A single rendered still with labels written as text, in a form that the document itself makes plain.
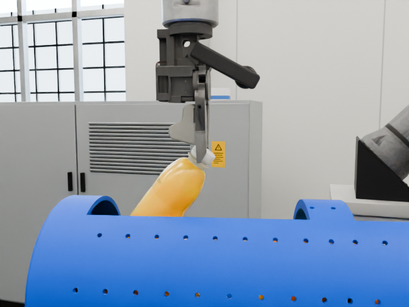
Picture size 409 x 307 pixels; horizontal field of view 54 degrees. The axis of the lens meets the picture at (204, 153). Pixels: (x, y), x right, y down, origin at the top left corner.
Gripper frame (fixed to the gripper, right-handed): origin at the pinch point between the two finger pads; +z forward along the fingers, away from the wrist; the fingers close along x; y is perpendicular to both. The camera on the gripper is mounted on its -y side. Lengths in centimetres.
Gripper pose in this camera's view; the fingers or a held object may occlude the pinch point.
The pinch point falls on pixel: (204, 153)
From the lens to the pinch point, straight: 65.6
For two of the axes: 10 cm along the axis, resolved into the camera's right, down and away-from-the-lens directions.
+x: -0.8, 1.1, -9.9
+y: -10.0, 0.0, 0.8
